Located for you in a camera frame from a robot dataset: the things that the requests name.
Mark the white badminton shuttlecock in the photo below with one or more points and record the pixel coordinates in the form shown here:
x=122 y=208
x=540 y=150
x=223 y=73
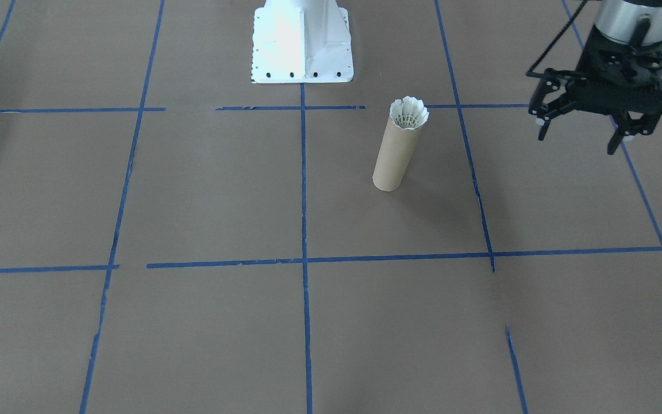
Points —
x=417 y=109

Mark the white pedestal with base plate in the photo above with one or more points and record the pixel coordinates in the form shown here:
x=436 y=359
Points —
x=302 y=40

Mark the brown cardboard tube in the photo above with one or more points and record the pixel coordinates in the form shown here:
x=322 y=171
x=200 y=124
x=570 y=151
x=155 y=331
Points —
x=394 y=161

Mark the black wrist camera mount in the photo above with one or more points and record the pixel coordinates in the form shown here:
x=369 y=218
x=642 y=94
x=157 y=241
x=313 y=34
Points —
x=624 y=54

